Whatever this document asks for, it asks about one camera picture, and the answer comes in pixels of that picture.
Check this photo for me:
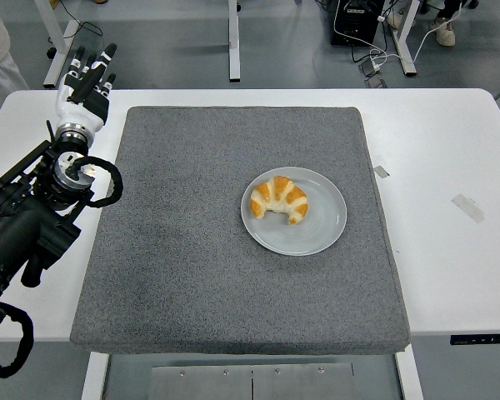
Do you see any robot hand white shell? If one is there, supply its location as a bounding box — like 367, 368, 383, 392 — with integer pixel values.
54, 42, 118, 133

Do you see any grey metal plate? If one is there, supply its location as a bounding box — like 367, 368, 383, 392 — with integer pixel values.
150, 362, 356, 400

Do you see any white table leg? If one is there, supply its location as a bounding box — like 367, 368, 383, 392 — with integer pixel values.
81, 351, 109, 400
393, 347, 424, 400

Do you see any grey speckled mat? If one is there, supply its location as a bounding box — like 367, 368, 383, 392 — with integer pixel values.
69, 106, 412, 356

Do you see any long clear tape piece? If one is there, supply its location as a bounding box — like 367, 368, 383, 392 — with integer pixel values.
451, 193, 486, 223

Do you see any person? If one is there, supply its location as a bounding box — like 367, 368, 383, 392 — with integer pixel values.
0, 0, 30, 138

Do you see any black equipment box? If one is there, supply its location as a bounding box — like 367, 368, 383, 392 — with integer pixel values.
330, 0, 380, 48

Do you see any croissant bread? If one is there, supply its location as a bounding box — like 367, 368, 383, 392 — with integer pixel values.
249, 175, 309, 225

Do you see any white cable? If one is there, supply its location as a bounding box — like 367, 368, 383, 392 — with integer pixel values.
368, 0, 463, 68
332, 0, 388, 68

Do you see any person's leg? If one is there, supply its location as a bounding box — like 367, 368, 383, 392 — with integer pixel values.
435, 0, 480, 22

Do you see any black floor cable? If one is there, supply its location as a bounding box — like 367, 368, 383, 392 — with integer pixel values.
47, 20, 103, 45

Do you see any black table control panel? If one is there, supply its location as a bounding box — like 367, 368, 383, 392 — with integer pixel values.
449, 332, 500, 346

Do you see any grey round plate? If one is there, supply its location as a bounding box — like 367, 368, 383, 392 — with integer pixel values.
240, 166, 348, 257

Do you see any white desk leg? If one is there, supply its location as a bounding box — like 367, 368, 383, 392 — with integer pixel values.
32, 0, 80, 89
227, 0, 241, 83
390, 0, 420, 78

